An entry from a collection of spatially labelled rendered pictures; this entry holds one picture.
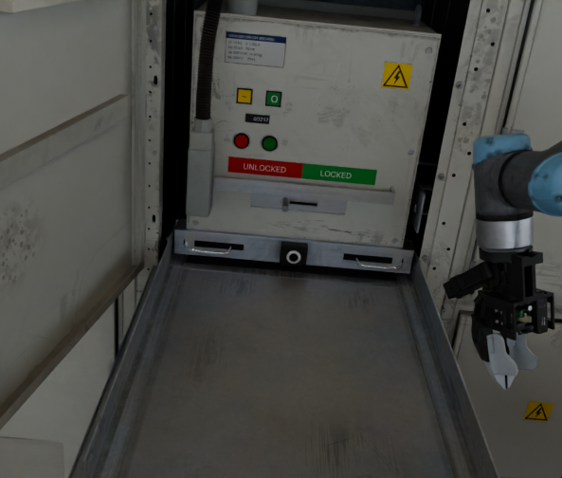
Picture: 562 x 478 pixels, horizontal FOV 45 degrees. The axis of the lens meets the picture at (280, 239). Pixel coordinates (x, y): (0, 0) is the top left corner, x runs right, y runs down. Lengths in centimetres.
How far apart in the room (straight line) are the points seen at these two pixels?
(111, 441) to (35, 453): 86
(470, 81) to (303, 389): 68
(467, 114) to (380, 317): 45
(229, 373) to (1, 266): 42
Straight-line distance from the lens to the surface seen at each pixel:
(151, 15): 140
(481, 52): 143
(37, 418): 186
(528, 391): 178
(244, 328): 135
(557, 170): 84
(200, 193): 140
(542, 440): 189
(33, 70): 110
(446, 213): 151
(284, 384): 121
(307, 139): 147
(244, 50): 143
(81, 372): 173
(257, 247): 155
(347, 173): 149
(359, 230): 155
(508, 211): 95
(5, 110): 104
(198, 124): 138
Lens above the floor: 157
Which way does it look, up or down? 25 degrees down
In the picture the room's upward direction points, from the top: 6 degrees clockwise
